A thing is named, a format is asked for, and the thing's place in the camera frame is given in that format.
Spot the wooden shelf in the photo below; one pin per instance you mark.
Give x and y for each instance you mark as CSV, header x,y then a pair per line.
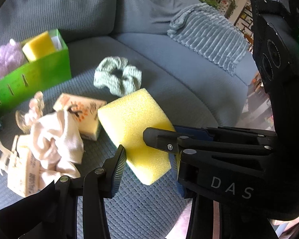
x,y
245,25

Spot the white hair claw clip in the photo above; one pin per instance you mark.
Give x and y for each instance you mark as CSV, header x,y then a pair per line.
x,y
0,149

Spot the purple mesh bath loofah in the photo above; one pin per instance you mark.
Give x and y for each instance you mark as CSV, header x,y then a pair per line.
x,y
5,59

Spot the pink clear hair claw clip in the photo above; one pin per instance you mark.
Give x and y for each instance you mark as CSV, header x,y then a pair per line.
x,y
31,109

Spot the yellow sponge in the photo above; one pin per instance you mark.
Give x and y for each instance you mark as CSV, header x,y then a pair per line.
x,y
129,129
39,46

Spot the green houseplant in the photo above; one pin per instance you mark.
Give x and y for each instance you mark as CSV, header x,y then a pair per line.
x,y
209,1

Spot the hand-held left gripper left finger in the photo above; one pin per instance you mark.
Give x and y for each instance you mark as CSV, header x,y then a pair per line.
x,y
115,173

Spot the cream cloth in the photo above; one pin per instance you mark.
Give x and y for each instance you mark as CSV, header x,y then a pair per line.
x,y
57,139

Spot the cream soap box lower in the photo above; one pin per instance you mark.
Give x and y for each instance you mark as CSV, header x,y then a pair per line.
x,y
22,171

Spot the mint green scrunchie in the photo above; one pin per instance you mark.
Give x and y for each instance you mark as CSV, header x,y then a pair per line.
x,y
107,72

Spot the green cardboard box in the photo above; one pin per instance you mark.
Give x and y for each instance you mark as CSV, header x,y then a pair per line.
x,y
39,74

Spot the blue-grey sofa back cushion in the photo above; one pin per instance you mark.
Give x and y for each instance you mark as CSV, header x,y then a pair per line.
x,y
52,5
149,2

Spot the tree print tissue pack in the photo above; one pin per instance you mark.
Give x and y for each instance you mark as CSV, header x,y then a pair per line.
x,y
89,119

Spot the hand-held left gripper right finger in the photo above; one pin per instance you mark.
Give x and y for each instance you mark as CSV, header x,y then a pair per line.
x,y
181,189

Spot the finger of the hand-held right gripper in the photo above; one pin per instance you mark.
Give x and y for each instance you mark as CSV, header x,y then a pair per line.
x,y
162,139
194,132

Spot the ribbed blue blanket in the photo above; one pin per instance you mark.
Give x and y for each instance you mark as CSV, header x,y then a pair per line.
x,y
209,37

